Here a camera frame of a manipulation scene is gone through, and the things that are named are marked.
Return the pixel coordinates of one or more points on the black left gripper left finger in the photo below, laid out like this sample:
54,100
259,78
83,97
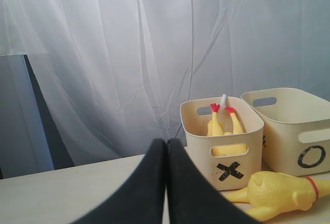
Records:
140,199

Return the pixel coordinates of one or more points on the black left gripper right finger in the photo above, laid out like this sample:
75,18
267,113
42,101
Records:
191,198

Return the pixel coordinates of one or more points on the yellow rubber chicken back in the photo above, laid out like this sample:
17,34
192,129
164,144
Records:
273,193

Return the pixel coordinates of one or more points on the cream bin marked X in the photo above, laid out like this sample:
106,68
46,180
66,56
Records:
227,161

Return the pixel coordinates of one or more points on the cream bin marked O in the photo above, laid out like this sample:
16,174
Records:
296,131

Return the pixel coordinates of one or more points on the white backdrop curtain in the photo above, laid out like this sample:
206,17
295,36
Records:
113,73

